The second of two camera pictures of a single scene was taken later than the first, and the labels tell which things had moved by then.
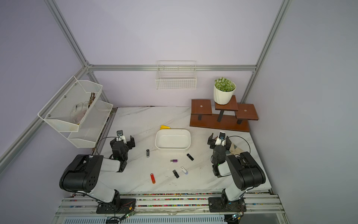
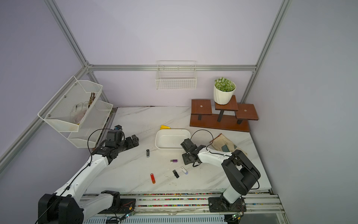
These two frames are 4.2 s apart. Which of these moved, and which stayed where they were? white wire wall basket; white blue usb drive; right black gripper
Moved: right black gripper
Stayed: white wire wall basket; white blue usb drive
